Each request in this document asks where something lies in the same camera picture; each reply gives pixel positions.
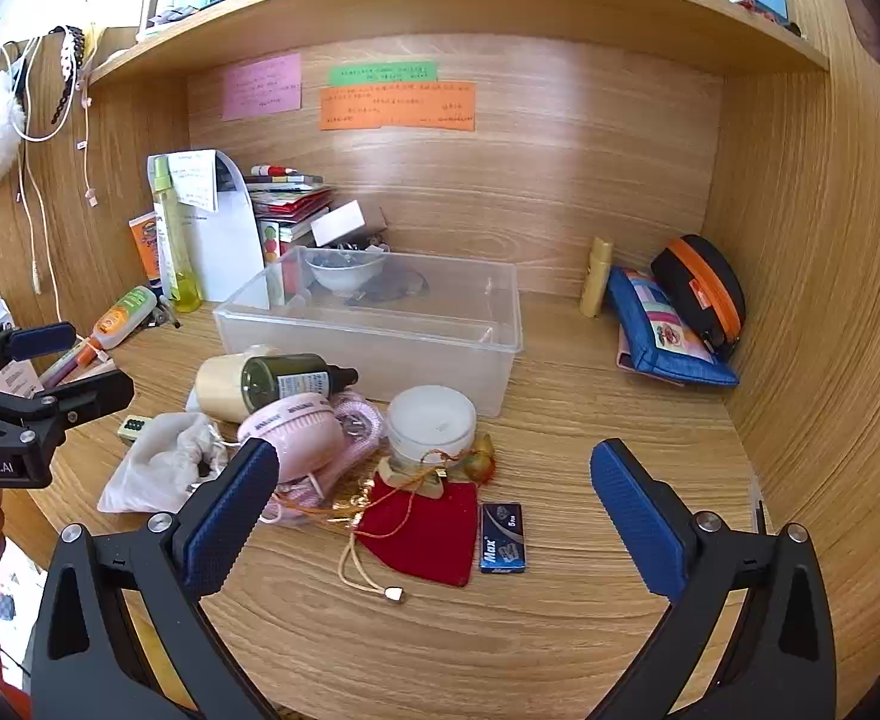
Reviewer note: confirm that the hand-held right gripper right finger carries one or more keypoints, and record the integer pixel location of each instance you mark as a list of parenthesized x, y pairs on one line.
[(635, 517)]

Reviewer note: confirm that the white bowl with beads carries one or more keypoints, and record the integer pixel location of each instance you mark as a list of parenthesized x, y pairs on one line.
[(344, 274)]

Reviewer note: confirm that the wooden desktop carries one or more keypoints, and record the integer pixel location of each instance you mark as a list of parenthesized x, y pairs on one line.
[(447, 652)]

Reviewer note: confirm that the pink pen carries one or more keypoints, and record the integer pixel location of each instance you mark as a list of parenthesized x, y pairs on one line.
[(72, 365)]

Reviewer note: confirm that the yellow lotion bottle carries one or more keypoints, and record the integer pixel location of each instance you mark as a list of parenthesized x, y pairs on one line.
[(596, 277)]

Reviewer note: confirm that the black beaded headband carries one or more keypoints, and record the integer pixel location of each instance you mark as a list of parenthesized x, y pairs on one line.
[(72, 52)]

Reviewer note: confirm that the wooden shelf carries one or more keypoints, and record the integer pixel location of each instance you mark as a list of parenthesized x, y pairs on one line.
[(485, 7)]

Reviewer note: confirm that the white round jar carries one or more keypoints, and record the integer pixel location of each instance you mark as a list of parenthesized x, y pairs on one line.
[(431, 420)]

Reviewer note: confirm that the pink wallet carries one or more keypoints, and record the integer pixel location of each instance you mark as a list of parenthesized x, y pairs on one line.
[(623, 360)]

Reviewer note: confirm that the blue striped pencil case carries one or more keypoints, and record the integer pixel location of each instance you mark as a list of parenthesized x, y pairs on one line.
[(650, 337)]

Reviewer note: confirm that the pink sticky note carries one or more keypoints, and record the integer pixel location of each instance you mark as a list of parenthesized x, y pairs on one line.
[(261, 86)]

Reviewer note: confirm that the green sticky note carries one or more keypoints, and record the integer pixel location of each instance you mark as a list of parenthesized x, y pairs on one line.
[(382, 73)]

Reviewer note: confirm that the small green white case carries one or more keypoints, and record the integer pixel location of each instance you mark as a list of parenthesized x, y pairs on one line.
[(131, 427)]

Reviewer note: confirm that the small white cardboard box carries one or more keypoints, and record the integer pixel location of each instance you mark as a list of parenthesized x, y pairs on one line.
[(338, 225)]

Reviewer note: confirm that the red velvet pouch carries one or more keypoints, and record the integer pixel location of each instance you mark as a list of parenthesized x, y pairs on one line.
[(425, 532)]

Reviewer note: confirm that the grey cloth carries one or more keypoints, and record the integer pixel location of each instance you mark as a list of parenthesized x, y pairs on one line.
[(391, 289)]

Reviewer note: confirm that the black case with orange zip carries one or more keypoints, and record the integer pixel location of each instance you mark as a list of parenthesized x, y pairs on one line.
[(698, 292)]

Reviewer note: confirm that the orange sticky note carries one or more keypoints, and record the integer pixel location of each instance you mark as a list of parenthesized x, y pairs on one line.
[(398, 106)]

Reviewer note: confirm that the stack of books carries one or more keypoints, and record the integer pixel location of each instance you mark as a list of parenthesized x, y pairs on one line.
[(290, 199)]

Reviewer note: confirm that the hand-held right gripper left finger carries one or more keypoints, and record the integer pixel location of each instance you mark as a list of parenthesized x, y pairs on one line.
[(230, 517)]

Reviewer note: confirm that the cream round jar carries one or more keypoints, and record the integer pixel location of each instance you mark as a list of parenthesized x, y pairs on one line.
[(218, 388)]

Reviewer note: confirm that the dark green glass bottle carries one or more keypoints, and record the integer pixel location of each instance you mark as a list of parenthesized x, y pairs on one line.
[(290, 382)]

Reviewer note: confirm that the orange green glue bottle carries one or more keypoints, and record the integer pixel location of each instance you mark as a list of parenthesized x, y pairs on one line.
[(121, 317)]

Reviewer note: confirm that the blue razor blade box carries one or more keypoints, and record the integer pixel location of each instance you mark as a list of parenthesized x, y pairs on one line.
[(503, 538)]

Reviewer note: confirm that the clear plastic storage box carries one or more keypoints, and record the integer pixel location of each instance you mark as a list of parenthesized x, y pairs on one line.
[(380, 345)]

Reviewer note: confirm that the orange tube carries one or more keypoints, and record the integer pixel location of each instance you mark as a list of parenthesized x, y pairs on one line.
[(143, 247)]

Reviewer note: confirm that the yellow spray bottle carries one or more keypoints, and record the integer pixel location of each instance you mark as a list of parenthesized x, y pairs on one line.
[(176, 247)]

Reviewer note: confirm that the yellow charm with red tassel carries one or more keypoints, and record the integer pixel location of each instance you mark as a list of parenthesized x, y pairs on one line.
[(477, 457)]

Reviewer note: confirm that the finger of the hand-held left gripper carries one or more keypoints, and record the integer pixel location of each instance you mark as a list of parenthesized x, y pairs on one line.
[(38, 341), (91, 394)]

